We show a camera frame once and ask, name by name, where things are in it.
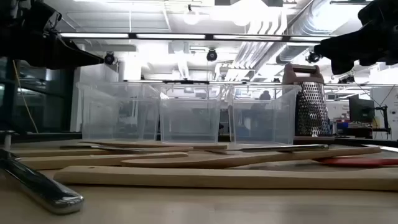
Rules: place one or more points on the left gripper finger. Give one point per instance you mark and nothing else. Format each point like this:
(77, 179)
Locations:
(77, 51)
(71, 63)

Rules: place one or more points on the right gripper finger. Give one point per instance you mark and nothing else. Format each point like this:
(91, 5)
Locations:
(329, 49)
(342, 67)

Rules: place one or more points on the red silicone spatula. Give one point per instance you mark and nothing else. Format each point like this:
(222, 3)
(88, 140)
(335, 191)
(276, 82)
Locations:
(357, 161)

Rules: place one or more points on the wooden turner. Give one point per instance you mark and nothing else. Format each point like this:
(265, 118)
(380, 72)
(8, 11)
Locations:
(62, 161)

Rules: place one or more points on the metal tongs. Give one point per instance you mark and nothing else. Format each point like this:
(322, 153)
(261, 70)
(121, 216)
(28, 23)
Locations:
(280, 148)

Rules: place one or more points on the plain wooden spoon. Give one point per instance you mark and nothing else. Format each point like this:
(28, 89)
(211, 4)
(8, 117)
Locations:
(186, 146)

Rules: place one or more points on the wooden spoon with white label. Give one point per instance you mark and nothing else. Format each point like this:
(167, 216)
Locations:
(217, 161)

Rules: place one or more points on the slotted wooden spoon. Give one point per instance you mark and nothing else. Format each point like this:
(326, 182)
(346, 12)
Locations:
(217, 179)

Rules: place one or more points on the black track spotlight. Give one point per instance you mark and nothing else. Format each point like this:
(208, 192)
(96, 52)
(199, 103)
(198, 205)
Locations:
(312, 58)
(212, 56)
(109, 59)

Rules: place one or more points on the black computer monitor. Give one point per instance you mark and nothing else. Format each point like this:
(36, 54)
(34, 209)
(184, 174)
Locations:
(360, 109)

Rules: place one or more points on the clear plastic bin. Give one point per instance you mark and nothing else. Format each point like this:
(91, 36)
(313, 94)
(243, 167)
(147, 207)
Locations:
(102, 124)
(189, 124)
(264, 130)

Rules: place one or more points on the person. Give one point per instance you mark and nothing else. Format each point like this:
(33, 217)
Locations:
(265, 96)

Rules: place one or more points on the long ceiling light bar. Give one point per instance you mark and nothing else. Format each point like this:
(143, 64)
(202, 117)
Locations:
(171, 36)

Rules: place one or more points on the white globe pendant lamp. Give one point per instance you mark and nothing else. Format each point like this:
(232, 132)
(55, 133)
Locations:
(191, 18)

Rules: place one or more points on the silver ventilation duct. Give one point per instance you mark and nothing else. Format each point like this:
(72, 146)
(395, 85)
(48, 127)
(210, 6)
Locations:
(298, 46)

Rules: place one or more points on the black metal table frame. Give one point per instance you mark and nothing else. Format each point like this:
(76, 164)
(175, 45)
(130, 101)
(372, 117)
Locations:
(46, 136)

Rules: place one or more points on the short metal post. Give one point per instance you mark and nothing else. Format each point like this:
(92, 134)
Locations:
(7, 140)

